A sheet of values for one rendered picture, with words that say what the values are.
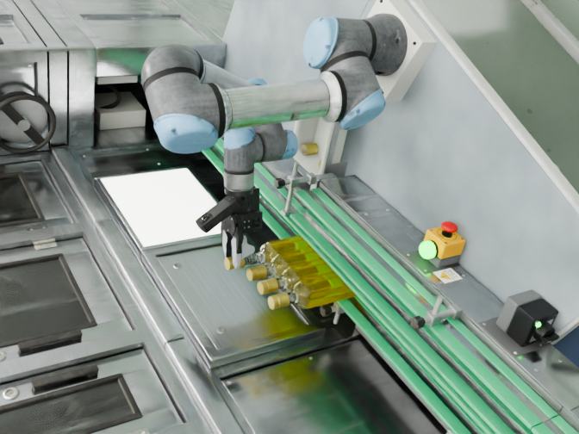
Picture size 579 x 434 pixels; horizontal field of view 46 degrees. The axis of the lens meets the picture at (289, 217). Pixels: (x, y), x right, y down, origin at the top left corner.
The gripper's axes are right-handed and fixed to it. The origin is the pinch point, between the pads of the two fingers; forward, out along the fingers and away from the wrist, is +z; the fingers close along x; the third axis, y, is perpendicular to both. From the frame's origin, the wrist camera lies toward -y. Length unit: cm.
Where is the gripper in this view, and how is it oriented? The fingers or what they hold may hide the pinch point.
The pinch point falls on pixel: (230, 262)
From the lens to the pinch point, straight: 180.2
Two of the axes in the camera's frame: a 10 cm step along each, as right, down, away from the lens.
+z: -0.4, 9.4, 3.3
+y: 8.5, -1.5, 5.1
